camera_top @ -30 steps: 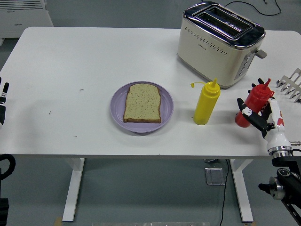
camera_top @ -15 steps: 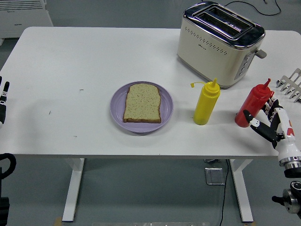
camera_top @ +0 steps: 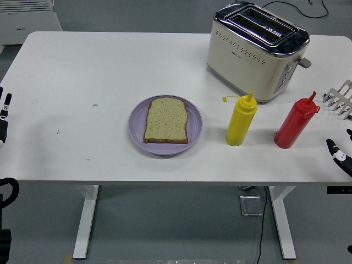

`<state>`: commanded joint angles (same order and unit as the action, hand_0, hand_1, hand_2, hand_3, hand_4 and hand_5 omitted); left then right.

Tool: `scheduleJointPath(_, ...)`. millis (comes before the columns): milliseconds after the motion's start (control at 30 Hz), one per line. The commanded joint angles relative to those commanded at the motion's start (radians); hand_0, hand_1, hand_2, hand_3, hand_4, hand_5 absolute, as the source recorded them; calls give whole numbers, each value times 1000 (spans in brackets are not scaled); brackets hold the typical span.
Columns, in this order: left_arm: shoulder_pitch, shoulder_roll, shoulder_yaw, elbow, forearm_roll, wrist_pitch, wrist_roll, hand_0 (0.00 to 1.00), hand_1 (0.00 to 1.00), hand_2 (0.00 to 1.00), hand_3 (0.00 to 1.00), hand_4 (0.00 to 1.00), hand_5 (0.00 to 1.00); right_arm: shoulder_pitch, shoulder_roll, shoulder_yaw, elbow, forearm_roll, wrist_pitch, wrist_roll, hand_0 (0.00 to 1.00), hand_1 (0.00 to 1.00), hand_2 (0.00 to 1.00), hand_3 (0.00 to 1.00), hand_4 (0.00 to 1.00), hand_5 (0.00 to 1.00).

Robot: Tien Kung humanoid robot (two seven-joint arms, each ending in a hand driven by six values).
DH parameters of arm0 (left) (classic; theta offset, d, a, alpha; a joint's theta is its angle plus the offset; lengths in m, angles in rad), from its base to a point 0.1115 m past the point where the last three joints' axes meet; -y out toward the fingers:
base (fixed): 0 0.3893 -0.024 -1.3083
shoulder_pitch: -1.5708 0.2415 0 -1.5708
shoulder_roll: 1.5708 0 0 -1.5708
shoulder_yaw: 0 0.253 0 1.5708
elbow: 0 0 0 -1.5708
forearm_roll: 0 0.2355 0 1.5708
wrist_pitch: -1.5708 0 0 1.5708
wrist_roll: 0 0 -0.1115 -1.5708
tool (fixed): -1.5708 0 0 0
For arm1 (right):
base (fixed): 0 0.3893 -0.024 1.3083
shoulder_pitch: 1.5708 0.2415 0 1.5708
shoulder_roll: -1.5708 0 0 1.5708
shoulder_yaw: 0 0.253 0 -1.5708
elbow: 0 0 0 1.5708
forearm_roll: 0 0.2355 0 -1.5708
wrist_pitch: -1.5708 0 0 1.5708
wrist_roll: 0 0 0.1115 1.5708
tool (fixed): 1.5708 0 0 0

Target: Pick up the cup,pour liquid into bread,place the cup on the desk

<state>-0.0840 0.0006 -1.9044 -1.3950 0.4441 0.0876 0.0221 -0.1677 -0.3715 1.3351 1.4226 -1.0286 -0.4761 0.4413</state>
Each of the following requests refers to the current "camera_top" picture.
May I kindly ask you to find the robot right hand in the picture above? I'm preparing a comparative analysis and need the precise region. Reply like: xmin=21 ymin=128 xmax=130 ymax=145
xmin=326 ymin=128 xmax=352 ymax=178

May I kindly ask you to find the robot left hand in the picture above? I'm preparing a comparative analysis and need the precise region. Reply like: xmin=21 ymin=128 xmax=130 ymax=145
xmin=0 ymin=87 xmax=13 ymax=151

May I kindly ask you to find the red squeeze bottle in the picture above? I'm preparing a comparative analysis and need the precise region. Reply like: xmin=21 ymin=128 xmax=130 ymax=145
xmin=274 ymin=91 xmax=321 ymax=150

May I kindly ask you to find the slice of bread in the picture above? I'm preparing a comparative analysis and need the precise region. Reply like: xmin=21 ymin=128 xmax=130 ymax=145
xmin=143 ymin=97 xmax=190 ymax=145

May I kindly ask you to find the black table control panel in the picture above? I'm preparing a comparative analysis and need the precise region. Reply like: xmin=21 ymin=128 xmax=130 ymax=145
xmin=327 ymin=186 xmax=352 ymax=195

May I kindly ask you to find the silver metal toast rack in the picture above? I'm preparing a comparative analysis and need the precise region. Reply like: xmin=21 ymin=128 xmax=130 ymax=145
xmin=322 ymin=79 xmax=352 ymax=120

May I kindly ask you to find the white table leg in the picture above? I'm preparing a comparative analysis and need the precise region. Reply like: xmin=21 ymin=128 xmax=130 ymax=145
xmin=268 ymin=185 xmax=297 ymax=261
xmin=72 ymin=184 xmax=100 ymax=260

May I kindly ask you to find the silver floor socket box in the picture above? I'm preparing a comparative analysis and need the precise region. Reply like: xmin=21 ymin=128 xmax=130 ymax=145
xmin=239 ymin=195 xmax=265 ymax=217

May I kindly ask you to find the white floor appliance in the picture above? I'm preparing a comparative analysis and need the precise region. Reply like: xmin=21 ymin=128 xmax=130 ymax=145
xmin=0 ymin=0 xmax=63 ymax=53

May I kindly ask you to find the yellow squeeze bottle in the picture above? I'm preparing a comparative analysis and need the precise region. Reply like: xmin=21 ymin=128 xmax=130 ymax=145
xmin=222 ymin=91 xmax=259 ymax=147

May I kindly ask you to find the cream and chrome toaster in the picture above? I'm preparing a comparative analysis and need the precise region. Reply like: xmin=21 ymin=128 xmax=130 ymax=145
xmin=206 ymin=1 xmax=313 ymax=105

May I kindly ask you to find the purple round plate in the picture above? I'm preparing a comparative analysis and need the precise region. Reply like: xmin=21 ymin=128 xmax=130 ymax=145
xmin=128 ymin=95 xmax=204 ymax=156

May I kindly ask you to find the thin black hanging cable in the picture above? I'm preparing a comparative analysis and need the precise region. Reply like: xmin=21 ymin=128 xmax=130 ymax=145
xmin=256 ymin=186 xmax=269 ymax=264

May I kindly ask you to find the black cable on floor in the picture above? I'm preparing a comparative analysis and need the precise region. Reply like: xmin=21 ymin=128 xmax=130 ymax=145
xmin=261 ymin=0 xmax=329 ymax=19

